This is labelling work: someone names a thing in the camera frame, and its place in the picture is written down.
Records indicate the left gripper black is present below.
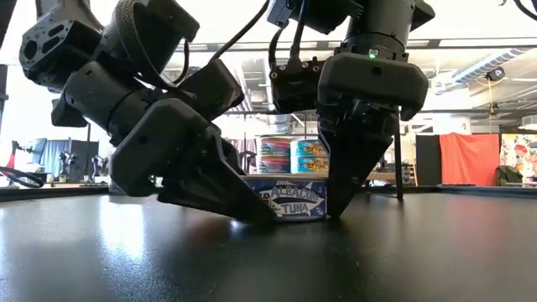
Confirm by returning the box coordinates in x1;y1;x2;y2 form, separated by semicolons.
109;98;276;226

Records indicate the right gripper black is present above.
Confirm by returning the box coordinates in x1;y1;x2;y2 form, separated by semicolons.
318;52;429;219

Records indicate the silver-lid can white teal label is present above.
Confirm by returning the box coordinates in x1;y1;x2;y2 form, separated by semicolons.
289;156;330;174

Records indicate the silver-lid can blue label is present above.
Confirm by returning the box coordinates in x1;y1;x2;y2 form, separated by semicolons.
242;174;328;222

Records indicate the black partition panel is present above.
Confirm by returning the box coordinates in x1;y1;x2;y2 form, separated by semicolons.
414;134;441;185

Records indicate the black table mat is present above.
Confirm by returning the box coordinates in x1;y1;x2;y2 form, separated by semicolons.
0;190;537;302

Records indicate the orange cloth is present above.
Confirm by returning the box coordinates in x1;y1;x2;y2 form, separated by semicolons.
439;133;502;188

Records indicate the black round spotlight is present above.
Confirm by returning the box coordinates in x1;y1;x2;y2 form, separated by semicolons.
486;65;507;83

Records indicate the floral cloth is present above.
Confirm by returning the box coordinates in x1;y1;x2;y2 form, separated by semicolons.
500;133;537;189

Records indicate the blue grey curtain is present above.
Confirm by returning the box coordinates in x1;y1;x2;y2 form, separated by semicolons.
39;138;100;177

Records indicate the wooden shelf black metal frame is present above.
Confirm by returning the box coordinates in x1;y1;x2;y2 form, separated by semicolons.
242;107;404;201

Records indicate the silver air duct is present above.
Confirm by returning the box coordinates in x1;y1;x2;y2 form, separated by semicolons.
268;113;295;135

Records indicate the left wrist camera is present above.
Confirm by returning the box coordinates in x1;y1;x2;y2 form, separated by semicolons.
180;59;246;122

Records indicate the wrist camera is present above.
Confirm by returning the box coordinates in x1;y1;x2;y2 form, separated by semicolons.
268;58;332;115
180;59;246;122

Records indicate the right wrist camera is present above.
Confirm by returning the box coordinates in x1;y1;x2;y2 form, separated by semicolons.
268;58;332;115

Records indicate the corrugated silver duct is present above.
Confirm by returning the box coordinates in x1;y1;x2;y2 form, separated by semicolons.
451;47;529;85

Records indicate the black curved cable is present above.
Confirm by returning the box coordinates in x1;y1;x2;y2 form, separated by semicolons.
0;165;45;189

